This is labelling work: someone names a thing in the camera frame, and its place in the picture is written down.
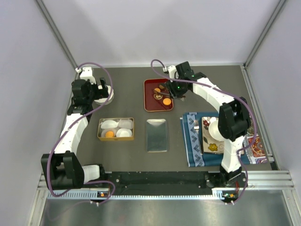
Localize white paper cup top-right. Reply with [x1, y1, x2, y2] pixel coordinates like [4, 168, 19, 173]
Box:
[118, 119, 134, 130]

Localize floral square plate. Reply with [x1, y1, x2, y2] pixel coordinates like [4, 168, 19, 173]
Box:
[201, 117, 224, 154]

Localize purple cable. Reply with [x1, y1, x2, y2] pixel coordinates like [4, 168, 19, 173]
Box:
[47, 62, 116, 205]
[150, 59, 256, 205]

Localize gold cookie tin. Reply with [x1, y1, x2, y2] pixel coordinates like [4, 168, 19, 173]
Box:
[97, 118, 135, 141]

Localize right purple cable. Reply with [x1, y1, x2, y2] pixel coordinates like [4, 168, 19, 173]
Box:
[150, 59, 256, 205]

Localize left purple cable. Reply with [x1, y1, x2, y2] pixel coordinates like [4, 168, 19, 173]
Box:
[47, 62, 116, 205]

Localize white paper cup bottom-right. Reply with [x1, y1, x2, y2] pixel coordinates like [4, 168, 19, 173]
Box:
[116, 128, 133, 137]

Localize white bowl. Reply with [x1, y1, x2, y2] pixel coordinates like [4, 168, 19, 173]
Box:
[208, 118, 224, 141]

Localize silver tin lid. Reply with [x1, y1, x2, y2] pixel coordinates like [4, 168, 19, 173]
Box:
[146, 119, 168, 153]

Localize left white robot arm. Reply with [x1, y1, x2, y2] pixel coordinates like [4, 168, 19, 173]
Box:
[41, 78, 113, 191]

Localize colourful patterned cloth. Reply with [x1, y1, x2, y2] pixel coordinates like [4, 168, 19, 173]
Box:
[243, 121, 268, 164]

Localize white scalloped dish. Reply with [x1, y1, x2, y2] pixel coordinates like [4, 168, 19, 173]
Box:
[94, 86, 114, 105]

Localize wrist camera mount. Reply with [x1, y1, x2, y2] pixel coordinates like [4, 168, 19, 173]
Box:
[163, 65, 178, 79]
[75, 67, 96, 84]

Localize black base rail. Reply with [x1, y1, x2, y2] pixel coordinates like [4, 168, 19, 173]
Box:
[103, 171, 246, 196]

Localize white paper cup top-left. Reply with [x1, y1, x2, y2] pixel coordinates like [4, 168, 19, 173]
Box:
[101, 120, 118, 129]

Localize silver fork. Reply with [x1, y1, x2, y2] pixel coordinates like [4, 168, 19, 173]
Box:
[194, 119, 203, 155]

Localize red lacquer tray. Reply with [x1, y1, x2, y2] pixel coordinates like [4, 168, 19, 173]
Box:
[143, 79, 174, 112]

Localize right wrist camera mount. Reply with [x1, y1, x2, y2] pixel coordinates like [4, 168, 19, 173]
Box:
[163, 65, 178, 79]

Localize blue patterned cloth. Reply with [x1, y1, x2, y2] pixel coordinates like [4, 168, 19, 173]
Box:
[180, 112, 253, 168]

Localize metal tongs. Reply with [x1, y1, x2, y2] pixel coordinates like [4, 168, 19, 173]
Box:
[152, 83, 186, 101]

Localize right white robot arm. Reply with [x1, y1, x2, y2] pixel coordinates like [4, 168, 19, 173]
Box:
[163, 62, 251, 186]

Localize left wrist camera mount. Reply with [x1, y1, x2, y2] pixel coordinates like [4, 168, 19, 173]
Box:
[75, 67, 96, 84]

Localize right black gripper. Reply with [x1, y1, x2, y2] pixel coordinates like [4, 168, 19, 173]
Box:
[166, 75, 188, 99]

